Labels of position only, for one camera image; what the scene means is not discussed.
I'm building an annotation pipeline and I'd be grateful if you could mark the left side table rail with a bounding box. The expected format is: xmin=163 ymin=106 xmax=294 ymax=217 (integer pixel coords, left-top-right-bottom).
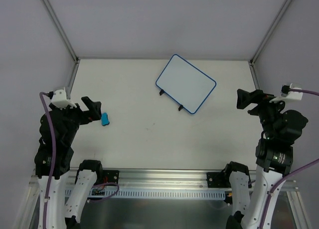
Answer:
xmin=65 ymin=59 xmax=80 ymax=99

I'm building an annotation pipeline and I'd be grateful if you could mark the table rail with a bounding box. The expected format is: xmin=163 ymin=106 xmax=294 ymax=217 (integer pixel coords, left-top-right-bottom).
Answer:
xmin=249 ymin=61 xmax=260 ymax=89
xmin=65 ymin=59 xmax=80 ymax=99

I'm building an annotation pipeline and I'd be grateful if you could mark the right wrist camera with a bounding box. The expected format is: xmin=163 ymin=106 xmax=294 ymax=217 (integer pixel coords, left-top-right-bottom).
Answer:
xmin=270 ymin=83 xmax=303 ymax=104

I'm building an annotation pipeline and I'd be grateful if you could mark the blue-framed whiteboard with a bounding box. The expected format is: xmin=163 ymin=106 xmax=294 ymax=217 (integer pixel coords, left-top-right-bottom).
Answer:
xmin=155 ymin=54 xmax=217 ymax=115

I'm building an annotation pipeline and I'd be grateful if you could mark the white slotted cable duct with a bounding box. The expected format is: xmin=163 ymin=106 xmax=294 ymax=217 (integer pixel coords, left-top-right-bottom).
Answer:
xmin=65 ymin=187 xmax=226 ymax=201

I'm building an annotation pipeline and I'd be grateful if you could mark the aluminium frame post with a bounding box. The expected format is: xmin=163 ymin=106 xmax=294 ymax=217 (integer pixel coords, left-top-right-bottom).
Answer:
xmin=250 ymin=0 xmax=294 ymax=65
xmin=40 ymin=0 xmax=78 ymax=63

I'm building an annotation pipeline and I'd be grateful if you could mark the aluminium front rail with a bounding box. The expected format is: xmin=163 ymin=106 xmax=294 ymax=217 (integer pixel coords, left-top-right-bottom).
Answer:
xmin=28 ymin=168 xmax=299 ymax=191

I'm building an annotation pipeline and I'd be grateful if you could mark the right aluminium frame post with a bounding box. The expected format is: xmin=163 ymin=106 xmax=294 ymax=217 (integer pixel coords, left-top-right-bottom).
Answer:
xmin=250 ymin=0 xmax=294 ymax=65

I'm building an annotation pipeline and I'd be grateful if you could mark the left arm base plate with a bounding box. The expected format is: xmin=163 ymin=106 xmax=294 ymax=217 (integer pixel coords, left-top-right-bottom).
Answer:
xmin=102 ymin=169 xmax=120 ymax=184

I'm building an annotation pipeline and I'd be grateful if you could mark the wire whiteboard stand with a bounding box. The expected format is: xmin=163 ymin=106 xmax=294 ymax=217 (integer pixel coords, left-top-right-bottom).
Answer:
xmin=159 ymin=89 xmax=184 ymax=111

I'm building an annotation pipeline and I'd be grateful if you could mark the left aluminium frame post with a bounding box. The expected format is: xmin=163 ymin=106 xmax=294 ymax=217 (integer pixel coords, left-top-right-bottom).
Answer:
xmin=40 ymin=0 xmax=78 ymax=63

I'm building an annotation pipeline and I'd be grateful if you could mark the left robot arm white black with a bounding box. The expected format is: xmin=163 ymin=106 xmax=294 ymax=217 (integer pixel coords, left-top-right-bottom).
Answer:
xmin=34 ymin=96 xmax=104 ymax=229

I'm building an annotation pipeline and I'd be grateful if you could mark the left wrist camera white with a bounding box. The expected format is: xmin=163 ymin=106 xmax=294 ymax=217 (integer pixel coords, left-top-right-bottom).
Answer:
xmin=51 ymin=87 xmax=76 ymax=109

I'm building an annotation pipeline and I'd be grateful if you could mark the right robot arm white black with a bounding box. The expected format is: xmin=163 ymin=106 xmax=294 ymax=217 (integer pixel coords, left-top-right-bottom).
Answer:
xmin=222 ymin=85 xmax=308 ymax=229

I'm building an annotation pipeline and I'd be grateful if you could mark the blue heart-shaped eraser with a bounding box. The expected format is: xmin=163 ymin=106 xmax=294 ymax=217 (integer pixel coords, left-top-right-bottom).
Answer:
xmin=101 ymin=112 xmax=110 ymax=126

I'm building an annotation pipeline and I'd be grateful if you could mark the right side table rail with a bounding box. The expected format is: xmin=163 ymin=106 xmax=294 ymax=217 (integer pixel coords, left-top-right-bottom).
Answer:
xmin=249 ymin=61 xmax=260 ymax=89

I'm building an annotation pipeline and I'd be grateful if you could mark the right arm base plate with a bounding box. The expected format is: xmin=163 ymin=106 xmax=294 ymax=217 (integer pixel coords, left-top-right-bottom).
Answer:
xmin=206 ymin=172 xmax=231 ymax=188

